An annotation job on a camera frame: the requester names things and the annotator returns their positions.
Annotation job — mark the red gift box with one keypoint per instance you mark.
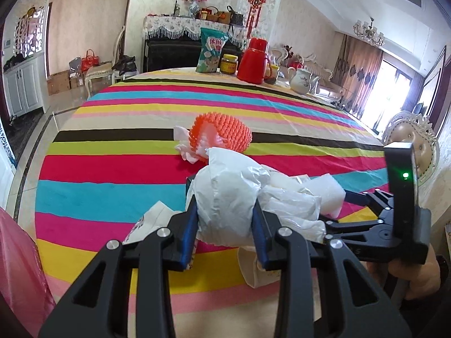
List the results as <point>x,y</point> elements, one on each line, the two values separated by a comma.
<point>202,14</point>

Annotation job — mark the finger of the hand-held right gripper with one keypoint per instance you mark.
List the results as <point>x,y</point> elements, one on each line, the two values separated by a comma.
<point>352,230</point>
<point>366,200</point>

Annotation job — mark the white plastic bag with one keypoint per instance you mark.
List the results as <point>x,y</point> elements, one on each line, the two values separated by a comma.
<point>225,197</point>

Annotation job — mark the red thermos jug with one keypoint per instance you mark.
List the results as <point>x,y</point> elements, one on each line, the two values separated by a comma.
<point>252,63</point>

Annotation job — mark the person's right hand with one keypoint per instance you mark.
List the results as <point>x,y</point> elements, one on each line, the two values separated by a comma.
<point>428,274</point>

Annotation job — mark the white foam sheet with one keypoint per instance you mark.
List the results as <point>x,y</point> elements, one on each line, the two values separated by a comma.
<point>327,192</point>

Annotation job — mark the yellow lid jar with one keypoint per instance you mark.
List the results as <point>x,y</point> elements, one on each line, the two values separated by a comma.
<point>229,65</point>

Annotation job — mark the cardboard box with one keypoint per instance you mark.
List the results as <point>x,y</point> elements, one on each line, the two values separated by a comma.
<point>58,82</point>

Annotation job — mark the red knot wall ornament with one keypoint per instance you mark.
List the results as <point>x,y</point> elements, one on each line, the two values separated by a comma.
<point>257,0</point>

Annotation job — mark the pink plastic bag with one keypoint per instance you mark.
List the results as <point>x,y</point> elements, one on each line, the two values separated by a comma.
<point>21,271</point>

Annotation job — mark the dark items on cabinet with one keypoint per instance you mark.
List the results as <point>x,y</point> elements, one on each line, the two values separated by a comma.
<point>13,62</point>

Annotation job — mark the white chair back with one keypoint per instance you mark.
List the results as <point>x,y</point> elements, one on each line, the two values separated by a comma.
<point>120,49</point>

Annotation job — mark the floral lace piano cover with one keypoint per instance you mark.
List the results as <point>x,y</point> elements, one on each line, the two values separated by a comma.
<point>165,26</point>

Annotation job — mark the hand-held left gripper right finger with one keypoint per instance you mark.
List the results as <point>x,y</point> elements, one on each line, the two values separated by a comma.
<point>260,239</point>

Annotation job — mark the brown woven basket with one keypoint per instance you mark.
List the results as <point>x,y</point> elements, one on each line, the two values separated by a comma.
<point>212,14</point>

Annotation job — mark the white floral teapot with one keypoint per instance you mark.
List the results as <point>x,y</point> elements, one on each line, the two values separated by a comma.
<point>301,81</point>

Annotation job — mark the green snack bag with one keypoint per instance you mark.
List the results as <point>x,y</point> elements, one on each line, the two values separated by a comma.
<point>211,52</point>

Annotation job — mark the ornate white dining chair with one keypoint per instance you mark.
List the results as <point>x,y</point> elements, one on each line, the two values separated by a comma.
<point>405,132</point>

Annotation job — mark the silver bag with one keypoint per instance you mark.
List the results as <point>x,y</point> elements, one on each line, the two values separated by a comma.
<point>75,66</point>

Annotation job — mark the brown patterned curtains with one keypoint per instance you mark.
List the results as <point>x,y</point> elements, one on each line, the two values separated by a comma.
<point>359,74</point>

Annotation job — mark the striped colourful tablecloth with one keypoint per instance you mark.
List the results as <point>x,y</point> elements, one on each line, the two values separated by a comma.
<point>141,169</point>

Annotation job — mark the dark handbag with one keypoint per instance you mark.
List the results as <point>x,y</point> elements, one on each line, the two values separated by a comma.
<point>236,17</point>

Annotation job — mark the red handbag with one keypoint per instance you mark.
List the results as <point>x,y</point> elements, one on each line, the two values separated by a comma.
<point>90,62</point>

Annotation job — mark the glass jar with dark contents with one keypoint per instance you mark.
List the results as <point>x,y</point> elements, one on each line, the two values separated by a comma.
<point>273,74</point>

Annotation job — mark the black bag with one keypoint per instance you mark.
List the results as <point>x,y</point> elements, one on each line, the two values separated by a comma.
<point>124,65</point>

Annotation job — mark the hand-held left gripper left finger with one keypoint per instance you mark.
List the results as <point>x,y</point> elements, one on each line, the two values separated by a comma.
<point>188,232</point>

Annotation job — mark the black upright piano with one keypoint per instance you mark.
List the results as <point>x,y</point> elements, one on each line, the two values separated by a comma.
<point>169,54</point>

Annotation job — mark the chandelier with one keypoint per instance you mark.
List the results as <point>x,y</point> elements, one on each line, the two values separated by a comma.
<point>369,33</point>

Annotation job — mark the beige cushioned stool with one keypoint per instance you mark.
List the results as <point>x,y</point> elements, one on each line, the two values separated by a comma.
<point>98,74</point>

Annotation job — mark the low white cabinet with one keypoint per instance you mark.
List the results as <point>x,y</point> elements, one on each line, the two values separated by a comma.
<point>24,88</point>

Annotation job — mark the white printed paper packet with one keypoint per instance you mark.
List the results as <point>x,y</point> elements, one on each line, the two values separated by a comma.
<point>155,214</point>

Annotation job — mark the orange foam fruit net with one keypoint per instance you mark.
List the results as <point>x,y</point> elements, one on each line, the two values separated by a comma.
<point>229,130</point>

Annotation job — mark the white lattice screen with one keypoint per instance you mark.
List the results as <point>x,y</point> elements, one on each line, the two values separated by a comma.
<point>30,31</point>

